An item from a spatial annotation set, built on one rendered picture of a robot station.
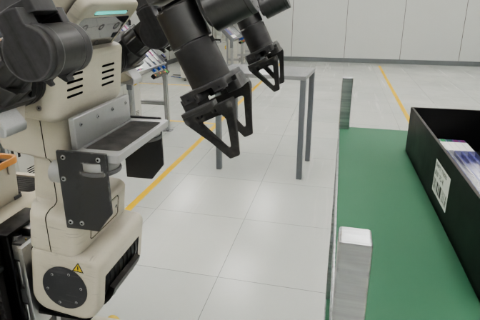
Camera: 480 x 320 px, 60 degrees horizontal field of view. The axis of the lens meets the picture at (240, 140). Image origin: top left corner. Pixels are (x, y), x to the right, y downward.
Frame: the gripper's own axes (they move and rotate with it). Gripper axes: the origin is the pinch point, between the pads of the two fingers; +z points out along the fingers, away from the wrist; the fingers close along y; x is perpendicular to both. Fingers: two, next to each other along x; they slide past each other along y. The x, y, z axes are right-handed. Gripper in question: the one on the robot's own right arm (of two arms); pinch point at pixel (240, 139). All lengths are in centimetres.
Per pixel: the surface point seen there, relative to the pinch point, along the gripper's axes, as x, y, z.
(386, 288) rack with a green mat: -11.0, -6.0, 24.2
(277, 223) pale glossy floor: 60, 176, 93
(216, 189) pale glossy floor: 104, 215, 71
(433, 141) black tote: -25.7, 25.0, 19.3
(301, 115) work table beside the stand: 30, 245, 50
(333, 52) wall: 13, 935, 83
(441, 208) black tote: -22.1, 14.0, 26.7
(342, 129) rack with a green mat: -8, 65, 22
